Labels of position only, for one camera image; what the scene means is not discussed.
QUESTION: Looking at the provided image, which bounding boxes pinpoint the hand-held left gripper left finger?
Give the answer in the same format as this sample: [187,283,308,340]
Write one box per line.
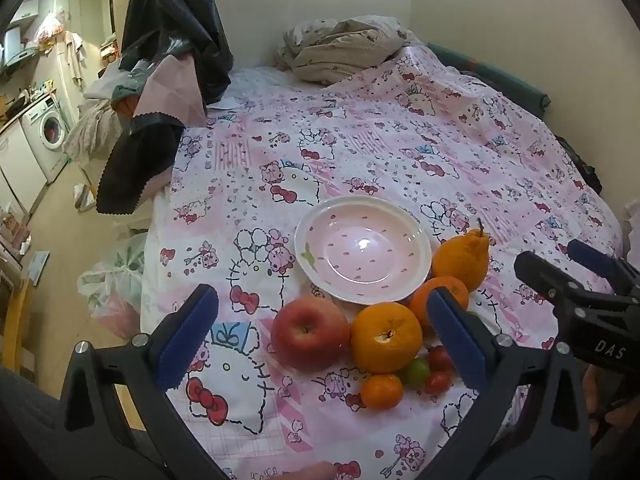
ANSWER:
[60,283,221,461]

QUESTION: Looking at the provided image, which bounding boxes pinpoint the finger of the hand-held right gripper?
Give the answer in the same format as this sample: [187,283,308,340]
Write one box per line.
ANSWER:
[567,239,640,301]
[514,251,640,317]

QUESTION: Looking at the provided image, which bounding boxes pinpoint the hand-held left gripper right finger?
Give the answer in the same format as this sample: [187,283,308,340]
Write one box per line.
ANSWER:
[425,287,596,480]

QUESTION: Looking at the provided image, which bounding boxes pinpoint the deep orange round orange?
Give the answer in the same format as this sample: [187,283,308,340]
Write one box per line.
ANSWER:
[409,276,470,332]

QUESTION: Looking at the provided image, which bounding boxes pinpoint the large light orange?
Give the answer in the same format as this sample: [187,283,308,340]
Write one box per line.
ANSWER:
[350,301,423,375]

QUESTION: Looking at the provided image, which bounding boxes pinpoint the pear-shaped orange with stem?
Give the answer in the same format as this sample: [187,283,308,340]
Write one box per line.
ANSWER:
[431,220,491,293]

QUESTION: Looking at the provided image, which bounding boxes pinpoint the small mandarin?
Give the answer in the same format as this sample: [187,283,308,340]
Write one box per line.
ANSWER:
[361,374,404,410]

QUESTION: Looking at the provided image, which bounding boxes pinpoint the red apple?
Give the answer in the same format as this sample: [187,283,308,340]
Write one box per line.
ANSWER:
[271,296,351,372]

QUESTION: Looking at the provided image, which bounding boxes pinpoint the pink speckled plate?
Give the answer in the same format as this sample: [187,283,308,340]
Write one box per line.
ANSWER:
[294,196,432,305]

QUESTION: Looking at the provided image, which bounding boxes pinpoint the person's right hand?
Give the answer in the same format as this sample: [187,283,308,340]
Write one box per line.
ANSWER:
[582,365,640,448]

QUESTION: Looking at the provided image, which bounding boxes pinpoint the red cherry tomato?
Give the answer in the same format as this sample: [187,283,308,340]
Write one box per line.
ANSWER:
[424,371,452,395]
[427,345,454,372]

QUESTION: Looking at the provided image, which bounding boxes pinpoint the white plastic bag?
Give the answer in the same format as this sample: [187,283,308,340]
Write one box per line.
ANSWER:
[76,232,149,341]

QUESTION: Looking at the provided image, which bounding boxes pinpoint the dark cloth with zigzag edge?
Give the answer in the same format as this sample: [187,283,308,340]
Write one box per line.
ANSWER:
[95,114,187,217]

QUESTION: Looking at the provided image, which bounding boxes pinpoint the teal bed edge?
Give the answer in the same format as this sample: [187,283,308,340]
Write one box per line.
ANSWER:
[427,42,552,121]

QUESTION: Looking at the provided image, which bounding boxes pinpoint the white cabinet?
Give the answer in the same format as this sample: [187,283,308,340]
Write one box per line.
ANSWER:
[0,119,49,213]

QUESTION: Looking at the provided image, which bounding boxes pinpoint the pile of pale clothes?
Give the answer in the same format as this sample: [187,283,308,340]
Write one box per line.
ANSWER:
[64,60,132,163]

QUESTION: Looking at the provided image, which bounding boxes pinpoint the pink cloth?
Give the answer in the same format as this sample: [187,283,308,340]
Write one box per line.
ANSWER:
[131,54,208,127]

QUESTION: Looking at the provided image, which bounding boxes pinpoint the white washing machine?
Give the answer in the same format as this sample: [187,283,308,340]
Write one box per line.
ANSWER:
[21,92,71,182]

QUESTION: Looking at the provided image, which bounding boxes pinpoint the crumpled beige blanket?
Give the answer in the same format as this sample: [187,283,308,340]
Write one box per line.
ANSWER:
[272,15,421,86]

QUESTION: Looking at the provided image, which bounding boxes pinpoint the black hanging garment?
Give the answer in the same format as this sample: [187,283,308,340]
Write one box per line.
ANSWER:
[119,0,234,106]

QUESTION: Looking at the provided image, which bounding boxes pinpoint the pink hanging clothes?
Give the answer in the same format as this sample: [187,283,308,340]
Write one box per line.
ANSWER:
[34,9,69,55]

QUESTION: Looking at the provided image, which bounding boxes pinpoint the yellow wooden chair frame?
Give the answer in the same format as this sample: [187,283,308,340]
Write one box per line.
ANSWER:
[2,279,32,376]

